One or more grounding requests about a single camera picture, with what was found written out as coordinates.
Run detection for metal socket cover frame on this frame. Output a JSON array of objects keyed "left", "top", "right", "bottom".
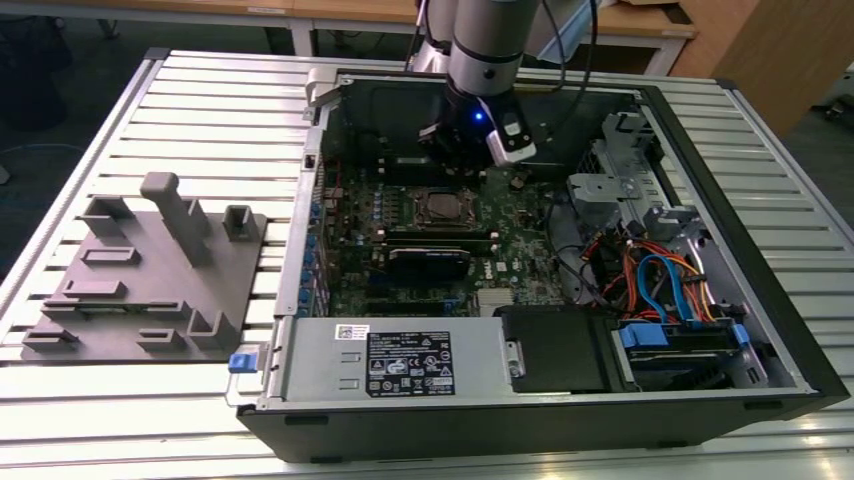
[{"left": 413, "top": 189, "right": 476, "bottom": 224}]

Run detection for CPU with silver top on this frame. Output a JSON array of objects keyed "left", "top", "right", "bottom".
[{"left": 425, "top": 192, "right": 462, "bottom": 219}]

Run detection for CPU socket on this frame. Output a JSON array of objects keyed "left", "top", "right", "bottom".
[{"left": 409, "top": 185, "right": 485, "bottom": 229}]

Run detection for RAM slot with white latch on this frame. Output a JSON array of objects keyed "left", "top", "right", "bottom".
[{"left": 384, "top": 232, "right": 501, "bottom": 240}]

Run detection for RAM stick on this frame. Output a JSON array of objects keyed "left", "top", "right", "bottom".
[{"left": 385, "top": 242, "right": 496, "bottom": 251}]

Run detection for metal drive cage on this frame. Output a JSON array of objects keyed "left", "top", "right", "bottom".
[{"left": 564, "top": 112, "right": 712, "bottom": 261}]

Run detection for graphics card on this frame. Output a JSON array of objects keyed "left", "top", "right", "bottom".
[{"left": 382, "top": 245, "right": 473, "bottom": 287}]

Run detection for green motherboard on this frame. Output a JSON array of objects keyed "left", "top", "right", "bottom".
[{"left": 317, "top": 162, "right": 585, "bottom": 320}]

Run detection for silver chipset heatsink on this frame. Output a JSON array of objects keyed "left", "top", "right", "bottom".
[{"left": 474, "top": 286, "right": 520, "bottom": 307}]

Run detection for brown cardboard box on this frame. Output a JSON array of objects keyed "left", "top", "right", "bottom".
[{"left": 616, "top": 0, "right": 692, "bottom": 24}]

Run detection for black drive box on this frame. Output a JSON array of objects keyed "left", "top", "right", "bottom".
[{"left": 496, "top": 304, "right": 632, "bottom": 396}]

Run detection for grey power supply unit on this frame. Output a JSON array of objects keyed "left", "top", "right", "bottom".
[{"left": 256, "top": 315, "right": 528, "bottom": 402}]

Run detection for hard disk in blue carrier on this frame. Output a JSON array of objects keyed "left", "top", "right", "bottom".
[{"left": 616, "top": 319, "right": 752, "bottom": 394}]

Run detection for wooden cabinet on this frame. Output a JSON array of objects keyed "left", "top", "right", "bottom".
[{"left": 685, "top": 0, "right": 854, "bottom": 139}]

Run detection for grey parts rack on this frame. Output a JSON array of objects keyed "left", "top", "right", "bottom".
[{"left": 18, "top": 171, "right": 270, "bottom": 362}]

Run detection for chair base with casters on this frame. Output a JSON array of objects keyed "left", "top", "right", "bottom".
[{"left": 823, "top": 69, "right": 854, "bottom": 121}]

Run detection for black PC case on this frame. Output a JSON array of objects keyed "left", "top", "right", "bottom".
[{"left": 224, "top": 63, "right": 852, "bottom": 464}]

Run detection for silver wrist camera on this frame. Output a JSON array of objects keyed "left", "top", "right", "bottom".
[{"left": 484, "top": 113, "right": 538, "bottom": 167}]

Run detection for black camera cable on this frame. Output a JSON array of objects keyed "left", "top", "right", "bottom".
[{"left": 540, "top": 0, "right": 572, "bottom": 96}]

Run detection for wooden desk with white frame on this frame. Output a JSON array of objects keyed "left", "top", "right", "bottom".
[
  {"left": 55, "top": 0, "right": 314, "bottom": 56},
  {"left": 262, "top": 0, "right": 699, "bottom": 76}
]

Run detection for blue data cable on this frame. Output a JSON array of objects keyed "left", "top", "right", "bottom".
[{"left": 633, "top": 253, "right": 699, "bottom": 329}]

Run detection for orange red power wires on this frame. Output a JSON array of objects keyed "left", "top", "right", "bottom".
[{"left": 585, "top": 234, "right": 739, "bottom": 324}]

